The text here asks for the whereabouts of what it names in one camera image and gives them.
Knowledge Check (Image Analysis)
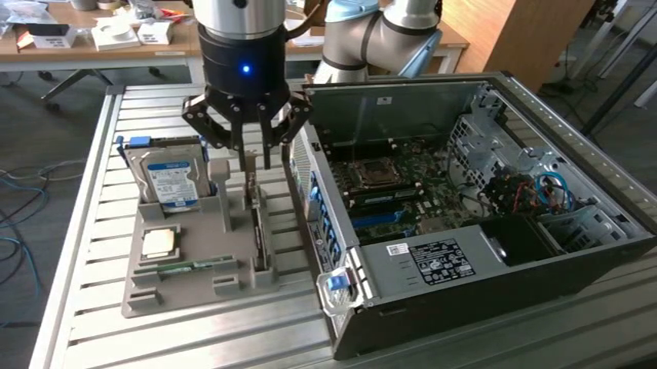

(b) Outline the white paper stack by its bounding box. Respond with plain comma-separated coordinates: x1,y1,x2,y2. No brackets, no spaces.
285,22,326,48

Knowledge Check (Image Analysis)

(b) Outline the hard disk in blue caddy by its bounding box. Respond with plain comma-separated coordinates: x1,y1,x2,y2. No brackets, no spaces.
117,134,215,214

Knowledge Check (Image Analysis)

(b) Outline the small metal disk bay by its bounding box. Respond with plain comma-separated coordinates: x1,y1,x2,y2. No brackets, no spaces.
536,205,631,254

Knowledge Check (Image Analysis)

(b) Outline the blue case release tab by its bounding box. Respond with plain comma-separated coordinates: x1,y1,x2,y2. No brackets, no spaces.
326,274,352,294

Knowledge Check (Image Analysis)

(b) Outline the small white printed box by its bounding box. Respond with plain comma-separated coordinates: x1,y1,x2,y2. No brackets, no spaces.
137,21,175,46

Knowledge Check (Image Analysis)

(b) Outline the grey power supply unit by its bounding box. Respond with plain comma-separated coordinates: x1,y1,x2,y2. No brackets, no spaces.
358,224,508,299

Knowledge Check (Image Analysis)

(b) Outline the wooden desk with wheeled legs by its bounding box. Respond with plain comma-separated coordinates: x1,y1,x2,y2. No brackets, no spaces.
0,0,199,112

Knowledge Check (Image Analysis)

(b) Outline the perforated metal disk bay cage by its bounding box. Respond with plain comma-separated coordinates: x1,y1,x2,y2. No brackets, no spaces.
445,82,520,193

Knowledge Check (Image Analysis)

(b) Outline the brown cardboard box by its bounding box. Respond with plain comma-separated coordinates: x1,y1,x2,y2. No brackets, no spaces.
306,0,330,27

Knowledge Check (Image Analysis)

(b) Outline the CPU socket with metal frame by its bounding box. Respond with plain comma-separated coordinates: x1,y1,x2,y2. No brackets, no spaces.
353,157,400,185

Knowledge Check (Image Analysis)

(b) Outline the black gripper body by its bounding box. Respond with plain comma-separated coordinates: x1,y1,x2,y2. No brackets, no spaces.
198,25,292,124

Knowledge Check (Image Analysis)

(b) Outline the white labelled cardboard box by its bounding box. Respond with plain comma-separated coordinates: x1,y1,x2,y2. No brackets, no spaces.
31,26,78,50

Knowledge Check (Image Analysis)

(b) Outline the white box with tape roll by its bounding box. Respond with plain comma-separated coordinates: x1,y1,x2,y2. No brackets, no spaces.
91,17,141,52

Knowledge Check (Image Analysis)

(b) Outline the dark metal post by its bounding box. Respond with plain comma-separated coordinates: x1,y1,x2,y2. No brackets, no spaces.
580,42,657,136

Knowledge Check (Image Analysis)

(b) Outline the white floor cable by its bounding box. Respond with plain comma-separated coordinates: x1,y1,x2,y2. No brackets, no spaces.
0,159,87,182

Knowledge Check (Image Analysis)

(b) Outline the CPU chip with metal lid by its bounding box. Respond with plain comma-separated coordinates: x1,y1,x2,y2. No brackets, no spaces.
141,228,179,259

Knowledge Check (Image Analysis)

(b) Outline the blue data wire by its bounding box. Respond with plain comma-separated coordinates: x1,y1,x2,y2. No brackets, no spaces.
533,171,577,216

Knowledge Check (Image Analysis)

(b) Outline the blue floor cable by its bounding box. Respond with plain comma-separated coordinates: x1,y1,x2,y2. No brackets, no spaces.
0,168,51,331

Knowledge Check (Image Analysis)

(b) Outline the black flat device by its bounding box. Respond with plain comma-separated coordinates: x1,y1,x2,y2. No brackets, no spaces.
25,23,71,38

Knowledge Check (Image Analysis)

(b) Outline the orange packet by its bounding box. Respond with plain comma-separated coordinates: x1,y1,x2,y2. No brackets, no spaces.
158,7,189,25

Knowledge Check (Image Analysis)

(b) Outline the installed green RAM stick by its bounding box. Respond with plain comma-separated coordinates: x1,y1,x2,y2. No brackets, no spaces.
353,188,420,204

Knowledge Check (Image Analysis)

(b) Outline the clear plastic bag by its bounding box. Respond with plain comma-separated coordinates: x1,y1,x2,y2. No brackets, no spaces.
0,0,51,25

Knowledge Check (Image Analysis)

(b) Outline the grey plastic parts rack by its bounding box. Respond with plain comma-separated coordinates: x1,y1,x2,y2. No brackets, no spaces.
121,151,282,319

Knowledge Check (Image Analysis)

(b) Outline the black wire bundle with connectors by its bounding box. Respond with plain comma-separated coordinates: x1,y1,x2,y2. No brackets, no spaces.
483,175,539,216

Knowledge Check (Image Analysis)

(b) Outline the loose green RAM stick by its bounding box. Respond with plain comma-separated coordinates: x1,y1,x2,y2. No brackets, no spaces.
134,255,236,276

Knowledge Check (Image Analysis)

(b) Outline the green motherboard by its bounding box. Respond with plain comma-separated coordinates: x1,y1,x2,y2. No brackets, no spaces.
326,140,487,245

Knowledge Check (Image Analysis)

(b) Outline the white desk leg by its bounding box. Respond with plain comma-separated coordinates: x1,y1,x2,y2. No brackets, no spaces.
568,0,633,80

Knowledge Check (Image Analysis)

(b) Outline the open black PC case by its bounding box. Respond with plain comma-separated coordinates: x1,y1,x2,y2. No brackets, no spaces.
281,71,657,361

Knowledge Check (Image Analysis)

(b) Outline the blue expansion slot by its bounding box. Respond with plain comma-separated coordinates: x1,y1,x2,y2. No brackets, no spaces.
353,212,405,228

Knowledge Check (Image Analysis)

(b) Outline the red wire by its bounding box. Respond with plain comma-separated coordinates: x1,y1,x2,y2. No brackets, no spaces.
517,180,545,208

